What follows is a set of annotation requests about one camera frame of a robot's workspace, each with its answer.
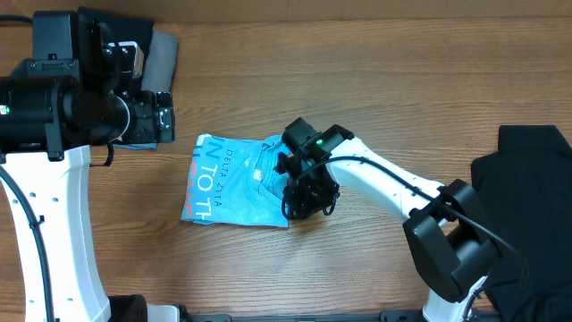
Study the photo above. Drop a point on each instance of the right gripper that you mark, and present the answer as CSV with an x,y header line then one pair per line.
x,y
308,190

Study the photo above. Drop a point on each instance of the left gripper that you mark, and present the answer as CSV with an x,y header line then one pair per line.
x,y
157,122

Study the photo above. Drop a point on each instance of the light blue printed t-shirt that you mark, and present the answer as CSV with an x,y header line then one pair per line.
x,y
234,182

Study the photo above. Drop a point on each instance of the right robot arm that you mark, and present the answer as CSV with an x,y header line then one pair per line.
x,y
444,224

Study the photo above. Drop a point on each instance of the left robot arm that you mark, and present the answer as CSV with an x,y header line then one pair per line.
x,y
80,89

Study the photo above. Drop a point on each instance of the folded grey garment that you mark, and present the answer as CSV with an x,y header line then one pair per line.
x,y
161,62

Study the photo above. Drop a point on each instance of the folded blue jeans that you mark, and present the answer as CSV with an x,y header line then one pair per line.
x,y
144,146

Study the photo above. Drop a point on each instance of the folded black garment on stack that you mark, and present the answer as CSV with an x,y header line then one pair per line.
x,y
125,28

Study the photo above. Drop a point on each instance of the black garment at right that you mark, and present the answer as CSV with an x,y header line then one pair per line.
x,y
525,187

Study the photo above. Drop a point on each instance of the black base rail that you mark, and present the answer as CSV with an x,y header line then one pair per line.
x,y
383,316

